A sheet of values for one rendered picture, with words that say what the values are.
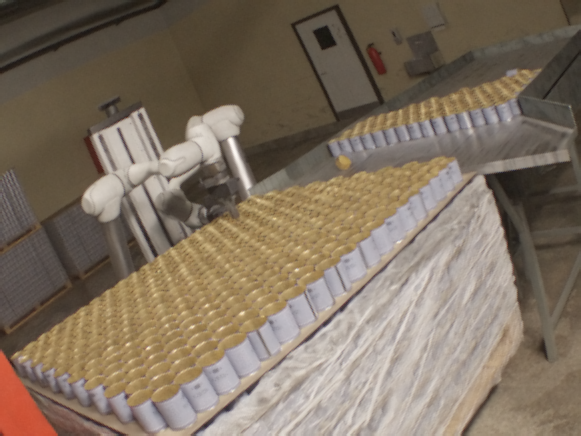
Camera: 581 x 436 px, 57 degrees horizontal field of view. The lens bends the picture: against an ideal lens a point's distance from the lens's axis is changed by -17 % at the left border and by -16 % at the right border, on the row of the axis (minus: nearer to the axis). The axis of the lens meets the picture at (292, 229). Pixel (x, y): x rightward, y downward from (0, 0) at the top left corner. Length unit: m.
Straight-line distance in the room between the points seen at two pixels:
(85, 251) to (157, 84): 4.55
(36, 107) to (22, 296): 3.86
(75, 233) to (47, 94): 3.22
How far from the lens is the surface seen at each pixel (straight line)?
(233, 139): 3.20
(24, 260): 8.90
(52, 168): 11.03
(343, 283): 1.51
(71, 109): 11.44
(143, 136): 3.25
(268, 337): 1.34
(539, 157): 2.04
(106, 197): 2.68
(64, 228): 9.16
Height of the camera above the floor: 1.68
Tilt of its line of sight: 15 degrees down
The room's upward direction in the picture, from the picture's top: 25 degrees counter-clockwise
